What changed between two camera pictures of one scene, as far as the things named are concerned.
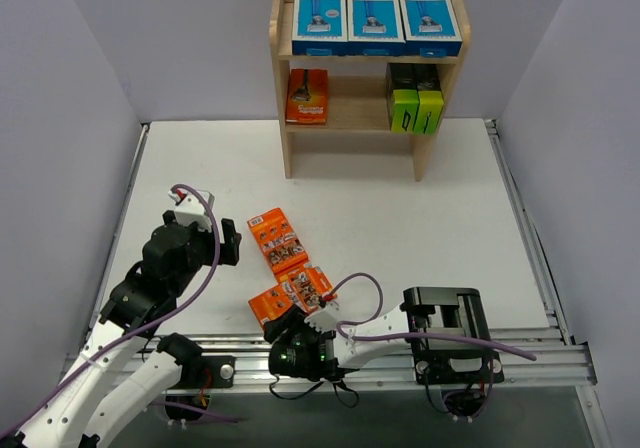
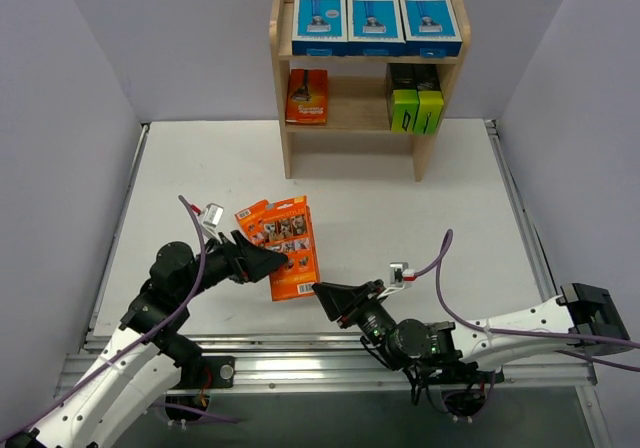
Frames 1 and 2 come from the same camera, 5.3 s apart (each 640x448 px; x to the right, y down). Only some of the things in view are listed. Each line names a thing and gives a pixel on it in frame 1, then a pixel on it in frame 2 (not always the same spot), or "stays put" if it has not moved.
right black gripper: (279, 329) → (360, 305)
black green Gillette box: (404, 97) stays put
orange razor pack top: (308, 96) stays put
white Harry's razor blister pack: (320, 26) stays put
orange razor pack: (278, 241) → (252, 222)
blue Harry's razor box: (375, 25) stays put
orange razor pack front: (305, 286) → (289, 231)
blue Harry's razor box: (430, 22) stays put
